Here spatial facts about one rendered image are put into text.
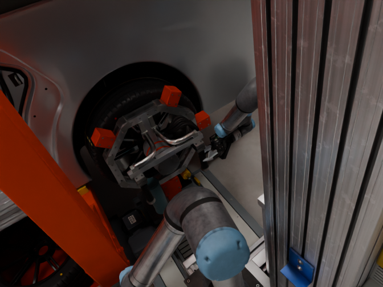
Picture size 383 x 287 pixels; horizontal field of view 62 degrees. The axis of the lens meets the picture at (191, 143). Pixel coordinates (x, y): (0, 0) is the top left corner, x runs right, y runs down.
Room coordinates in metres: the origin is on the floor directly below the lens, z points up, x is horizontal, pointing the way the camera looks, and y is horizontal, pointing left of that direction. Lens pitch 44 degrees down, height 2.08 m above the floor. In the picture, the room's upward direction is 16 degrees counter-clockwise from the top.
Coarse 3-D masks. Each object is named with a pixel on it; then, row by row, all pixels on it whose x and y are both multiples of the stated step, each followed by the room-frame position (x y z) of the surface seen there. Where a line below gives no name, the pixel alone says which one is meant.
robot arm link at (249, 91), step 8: (248, 88) 1.01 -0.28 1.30; (240, 96) 1.03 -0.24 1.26; (248, 96) 0.99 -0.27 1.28; (256, 96) 0.97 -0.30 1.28; (240, 104) 1.01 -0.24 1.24; (248, 104) 0.98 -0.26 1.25; (256, 104) 0.97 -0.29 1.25; (232, 112) 1.08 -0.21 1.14; (240, 112) 1.03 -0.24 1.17; (248, 112) 1.00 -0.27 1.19; (224, 120) 1.16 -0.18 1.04; (232, 120) 1.09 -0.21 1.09; (240, 120) 1.07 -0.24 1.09; (216, 128) 1.19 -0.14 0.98; (224, 128) 1.16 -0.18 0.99; (232, 128) 1.13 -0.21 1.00; (224, 136) 1.16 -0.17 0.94
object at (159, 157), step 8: (200, 136) 1.17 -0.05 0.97; (176, 144) 1.16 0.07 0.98; (184, 144) 1.14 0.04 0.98; (168, 152) 1.12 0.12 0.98; (176, 152) 1.12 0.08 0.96; (152, 160) 1.09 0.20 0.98; (160, 160) 1.09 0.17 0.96; (144, 168) 1.07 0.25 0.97; (128, 176) 1.05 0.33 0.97; (136, 176) 1.05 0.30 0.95
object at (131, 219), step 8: (128, 216) 1.22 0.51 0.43; (136, 216) 1.20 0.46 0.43; (128, 224) 1.16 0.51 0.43; (136, 224) 1.14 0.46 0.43; (144, 224) 1.16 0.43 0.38; (128, 232) 1.15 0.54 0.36; (136, 232) 1.12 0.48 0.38; (144, 232) 1.09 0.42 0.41; (152, 232) 1.07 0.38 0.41; (128, 240) 1.07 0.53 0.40; (136, 240) 1.05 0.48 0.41; (144, 240) 1.03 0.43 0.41; (136, 248) 1.00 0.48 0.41; (136, 256) 0.97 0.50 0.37
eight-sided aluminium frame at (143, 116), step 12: (144, 108) 1.34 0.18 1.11; (156, 108) 1.31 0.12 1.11; (168, 108) 1.33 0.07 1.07; (180, 108) 1.36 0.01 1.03; (120, 120) 1.29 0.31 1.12; (132, 120) 1.27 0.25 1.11; (192, 120) 1.38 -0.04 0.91; (120, 132) 1.24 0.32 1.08; (120, 144) 1.23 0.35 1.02; (108, 156) 1.20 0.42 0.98; (180, 156) 1.38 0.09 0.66; (192, 156) 1.35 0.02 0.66; (180, 168) 1.32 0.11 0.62; (120, 180) 1.20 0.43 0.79; (132, 180) 1.26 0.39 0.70; (168, 180) 1.29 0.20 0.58
